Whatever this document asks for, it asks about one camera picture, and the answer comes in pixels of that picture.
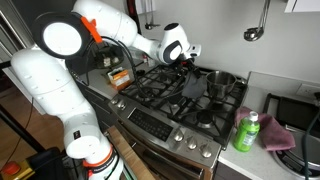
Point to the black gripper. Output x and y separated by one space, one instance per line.
187 65

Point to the grey kitchen towel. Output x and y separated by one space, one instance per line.
194 87

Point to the small steel pot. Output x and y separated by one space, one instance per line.
220 83

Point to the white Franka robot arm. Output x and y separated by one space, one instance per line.
50 86

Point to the stainless gas stove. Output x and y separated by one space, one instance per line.
160 113

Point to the steel stove knob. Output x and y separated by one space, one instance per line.
205 151
121 105
191 142
114 101
178 135

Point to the hanging steel ladle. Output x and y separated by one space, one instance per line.
253 33

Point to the orange cardboard box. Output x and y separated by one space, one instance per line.
119 78

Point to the green dish soap bottle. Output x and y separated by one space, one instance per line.
246 133

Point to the pink cloth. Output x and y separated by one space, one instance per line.
273 131

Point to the wooden board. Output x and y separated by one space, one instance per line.
131 155

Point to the black stand leg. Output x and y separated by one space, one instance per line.
20 128

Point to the yellow button box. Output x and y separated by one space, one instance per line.
25 171

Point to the red emergency stop button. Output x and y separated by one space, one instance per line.
11 168

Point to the white wall outlet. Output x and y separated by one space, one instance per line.
308 90

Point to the white wall cabinet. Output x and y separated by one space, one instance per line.
303 5

